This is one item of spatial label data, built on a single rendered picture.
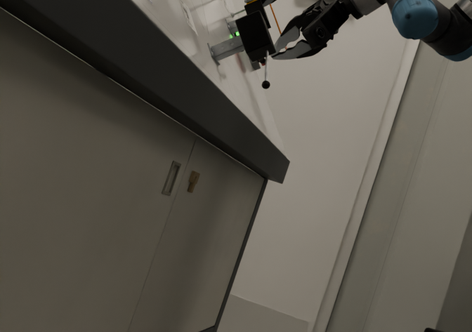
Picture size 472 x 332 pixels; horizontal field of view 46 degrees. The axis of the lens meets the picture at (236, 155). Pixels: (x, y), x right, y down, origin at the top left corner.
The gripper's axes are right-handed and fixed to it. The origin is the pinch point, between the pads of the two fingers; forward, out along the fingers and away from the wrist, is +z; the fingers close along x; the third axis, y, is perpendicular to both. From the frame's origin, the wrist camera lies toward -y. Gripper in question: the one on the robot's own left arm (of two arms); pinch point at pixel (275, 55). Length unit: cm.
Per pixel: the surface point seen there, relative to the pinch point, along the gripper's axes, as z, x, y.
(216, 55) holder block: -3.4, 11.8, -31.5
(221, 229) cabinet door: 25.0, -21.0, -23.1
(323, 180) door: 75, -104, 147
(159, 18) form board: -12, 23, -55
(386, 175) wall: 48, -125, 159
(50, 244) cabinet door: 7, 11, -74
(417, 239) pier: 41, -143, 118
